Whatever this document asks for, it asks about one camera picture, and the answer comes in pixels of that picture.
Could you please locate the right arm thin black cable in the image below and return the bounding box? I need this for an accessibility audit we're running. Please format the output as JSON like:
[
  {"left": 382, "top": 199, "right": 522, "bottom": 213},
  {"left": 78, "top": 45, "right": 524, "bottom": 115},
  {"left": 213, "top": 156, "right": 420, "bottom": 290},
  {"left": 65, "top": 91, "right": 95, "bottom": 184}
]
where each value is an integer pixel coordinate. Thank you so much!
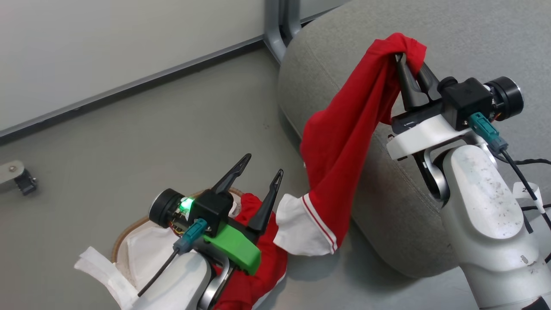
[{"left": 499, "top": 149, "right": 551, "bottom": 229}]

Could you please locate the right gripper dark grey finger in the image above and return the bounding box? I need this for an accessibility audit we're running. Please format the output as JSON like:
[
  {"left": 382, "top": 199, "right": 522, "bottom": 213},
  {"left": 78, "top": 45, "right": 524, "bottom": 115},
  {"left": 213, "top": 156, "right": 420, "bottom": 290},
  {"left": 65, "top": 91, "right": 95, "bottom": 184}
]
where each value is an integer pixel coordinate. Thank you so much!
[
  {"left": 396, "top": 54, "right": 427, "bottom": 110},
  {"left": 417, "top": 64, "right": 440, "bottom": 100}
]

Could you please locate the white cable label tag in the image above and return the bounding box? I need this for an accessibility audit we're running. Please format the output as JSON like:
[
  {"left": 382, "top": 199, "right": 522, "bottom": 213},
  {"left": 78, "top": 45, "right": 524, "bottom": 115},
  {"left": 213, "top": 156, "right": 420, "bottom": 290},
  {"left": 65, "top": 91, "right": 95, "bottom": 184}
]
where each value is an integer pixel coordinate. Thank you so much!
[{"left": 512, "top": 181, "right": 539, "bottom": 201}]

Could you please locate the red shirt with white cuffs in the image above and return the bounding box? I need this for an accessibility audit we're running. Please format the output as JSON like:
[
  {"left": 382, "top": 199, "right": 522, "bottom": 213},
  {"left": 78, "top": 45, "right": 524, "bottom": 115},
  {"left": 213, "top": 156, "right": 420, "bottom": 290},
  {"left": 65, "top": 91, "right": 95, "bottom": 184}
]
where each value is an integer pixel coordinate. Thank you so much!
[{"left": 273, "top": 32, "right": 427, "bottom": 257}]

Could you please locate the right gripper white band body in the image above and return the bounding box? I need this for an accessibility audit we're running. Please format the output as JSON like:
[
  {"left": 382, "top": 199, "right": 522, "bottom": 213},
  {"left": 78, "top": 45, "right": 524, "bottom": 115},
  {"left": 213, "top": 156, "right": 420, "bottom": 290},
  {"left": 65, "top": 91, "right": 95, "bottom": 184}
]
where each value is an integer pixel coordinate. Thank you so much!
[{"left": 387, "top": 100, "right": 473, "bottom": 161}]

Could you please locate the left gripper black camera box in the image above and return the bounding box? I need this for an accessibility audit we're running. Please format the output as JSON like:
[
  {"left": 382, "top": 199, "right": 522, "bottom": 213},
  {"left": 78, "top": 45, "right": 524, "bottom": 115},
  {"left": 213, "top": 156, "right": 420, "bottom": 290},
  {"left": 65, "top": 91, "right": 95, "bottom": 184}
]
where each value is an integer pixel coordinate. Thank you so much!
[{"left": 188, "top": 189, "right": 235, "bottom": 236}]

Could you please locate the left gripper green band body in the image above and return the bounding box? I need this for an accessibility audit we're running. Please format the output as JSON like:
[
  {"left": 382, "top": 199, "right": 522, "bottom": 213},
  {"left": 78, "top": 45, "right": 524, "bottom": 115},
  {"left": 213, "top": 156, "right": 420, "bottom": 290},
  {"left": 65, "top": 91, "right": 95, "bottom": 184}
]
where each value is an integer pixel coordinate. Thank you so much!
[{"left": 202, "top": 221, "right": 262, "bottom": 276}]

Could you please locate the arm teal cable connector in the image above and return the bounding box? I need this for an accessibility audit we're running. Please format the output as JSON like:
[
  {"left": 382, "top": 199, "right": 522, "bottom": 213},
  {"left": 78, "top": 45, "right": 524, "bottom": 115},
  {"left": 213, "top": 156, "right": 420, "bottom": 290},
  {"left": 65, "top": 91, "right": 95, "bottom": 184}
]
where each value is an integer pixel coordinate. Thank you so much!
[
  {"left": 468, "top": 112, "right": 509, "bottom": 154},
  {"left": 173, "top": 218, "right": 208, "bottom": 253}
]

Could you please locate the grey partition post beside sofa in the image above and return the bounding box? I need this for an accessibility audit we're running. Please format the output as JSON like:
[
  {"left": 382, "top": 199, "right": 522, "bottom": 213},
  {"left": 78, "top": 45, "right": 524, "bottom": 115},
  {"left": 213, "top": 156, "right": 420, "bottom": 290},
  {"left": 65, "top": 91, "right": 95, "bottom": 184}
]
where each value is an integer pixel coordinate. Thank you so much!
[{"left": 263, "top": 0, "right": 303, "bottom": 65}]

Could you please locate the left arm teal cable connector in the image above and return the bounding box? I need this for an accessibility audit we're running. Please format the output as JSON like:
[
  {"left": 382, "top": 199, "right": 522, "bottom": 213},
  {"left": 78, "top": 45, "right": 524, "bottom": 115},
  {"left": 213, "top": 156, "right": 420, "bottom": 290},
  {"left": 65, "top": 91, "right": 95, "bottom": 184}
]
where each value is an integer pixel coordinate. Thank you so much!
[{"left": 173, "top": 218, "right": 208, "bottom": 253}]

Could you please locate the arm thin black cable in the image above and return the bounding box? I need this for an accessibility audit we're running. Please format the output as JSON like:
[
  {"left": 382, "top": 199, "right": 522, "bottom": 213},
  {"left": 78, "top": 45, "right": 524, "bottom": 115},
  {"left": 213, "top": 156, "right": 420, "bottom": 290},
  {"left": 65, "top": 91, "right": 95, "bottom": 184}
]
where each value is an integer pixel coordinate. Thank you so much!
[
  {"left": 138, "top": 248, "right": 179, "bottom": 298},
  {"left": 499, "top": 149, "right": 551, "bottom": 229}
]

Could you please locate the right arm teal cable connector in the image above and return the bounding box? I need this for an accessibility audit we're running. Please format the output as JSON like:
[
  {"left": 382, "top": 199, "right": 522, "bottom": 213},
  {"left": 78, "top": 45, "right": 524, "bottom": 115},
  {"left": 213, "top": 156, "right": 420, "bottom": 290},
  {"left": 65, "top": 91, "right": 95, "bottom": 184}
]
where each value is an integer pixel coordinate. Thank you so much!
[{"left": 468, "top": 112, "right": 509, "bottom": 154}]

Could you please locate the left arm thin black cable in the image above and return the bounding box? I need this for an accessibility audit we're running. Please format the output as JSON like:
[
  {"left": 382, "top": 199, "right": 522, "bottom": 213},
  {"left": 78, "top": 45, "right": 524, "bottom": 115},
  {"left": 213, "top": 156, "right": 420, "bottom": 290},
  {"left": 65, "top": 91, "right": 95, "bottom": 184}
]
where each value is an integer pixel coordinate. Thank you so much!
[{"left": 138, "top": 248, "right": 179, "bottom": 298}]

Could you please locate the right gripper black camera box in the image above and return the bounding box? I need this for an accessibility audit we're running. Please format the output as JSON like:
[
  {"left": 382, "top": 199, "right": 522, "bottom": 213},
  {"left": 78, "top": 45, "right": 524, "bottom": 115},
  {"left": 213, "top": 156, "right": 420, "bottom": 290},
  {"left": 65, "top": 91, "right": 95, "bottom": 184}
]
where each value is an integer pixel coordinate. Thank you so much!
[{"left": 438, "top": 77, "right": 494, "bottom": 130}]

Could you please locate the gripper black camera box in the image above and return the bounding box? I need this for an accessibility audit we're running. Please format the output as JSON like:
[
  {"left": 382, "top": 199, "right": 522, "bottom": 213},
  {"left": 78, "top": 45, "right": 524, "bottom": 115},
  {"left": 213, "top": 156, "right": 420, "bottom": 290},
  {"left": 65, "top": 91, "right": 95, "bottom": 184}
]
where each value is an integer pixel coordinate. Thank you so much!
[
  {"left": 188, "top": 189, "right": 235, "bottom": 236},
  {"left": 438, "top": 77, "right": 494, "bottom": 130}
]

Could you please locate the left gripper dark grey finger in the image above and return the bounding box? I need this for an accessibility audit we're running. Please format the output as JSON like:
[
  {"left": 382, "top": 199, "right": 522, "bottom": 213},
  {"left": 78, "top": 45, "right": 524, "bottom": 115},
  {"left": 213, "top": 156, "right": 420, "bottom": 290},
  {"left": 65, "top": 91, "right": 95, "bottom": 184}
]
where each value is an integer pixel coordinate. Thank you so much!
[
  {"left": 211, "top": 154, "right": 252, "bottom": 195},
  {"left": 248, "top": 169, "right": 284, "bottom": 236}
]

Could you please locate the white basket liner cloth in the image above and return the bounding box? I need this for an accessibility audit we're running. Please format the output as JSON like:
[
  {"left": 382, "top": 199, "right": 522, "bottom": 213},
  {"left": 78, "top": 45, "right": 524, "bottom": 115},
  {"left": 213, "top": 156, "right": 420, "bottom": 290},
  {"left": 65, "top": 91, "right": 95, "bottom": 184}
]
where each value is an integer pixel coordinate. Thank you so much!
[{"left": 74, "top": 192, "right": 241, "bottom": 310}]

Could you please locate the black caster wheel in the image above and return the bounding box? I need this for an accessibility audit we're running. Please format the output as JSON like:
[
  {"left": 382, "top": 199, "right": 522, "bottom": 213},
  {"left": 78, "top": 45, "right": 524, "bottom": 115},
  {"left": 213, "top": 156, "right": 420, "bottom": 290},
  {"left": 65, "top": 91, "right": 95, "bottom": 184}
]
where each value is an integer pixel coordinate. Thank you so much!
[{"left": 15, "top": 169, "right": 38, "bottom": 195}]

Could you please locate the grey fabric sofa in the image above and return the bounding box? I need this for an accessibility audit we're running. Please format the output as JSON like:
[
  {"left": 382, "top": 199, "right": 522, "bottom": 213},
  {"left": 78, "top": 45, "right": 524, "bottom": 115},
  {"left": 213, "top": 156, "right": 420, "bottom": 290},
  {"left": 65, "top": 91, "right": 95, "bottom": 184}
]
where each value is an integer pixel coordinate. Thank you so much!
[{"left": 278, "top": 0, "right": 551, "bottom": 278}]

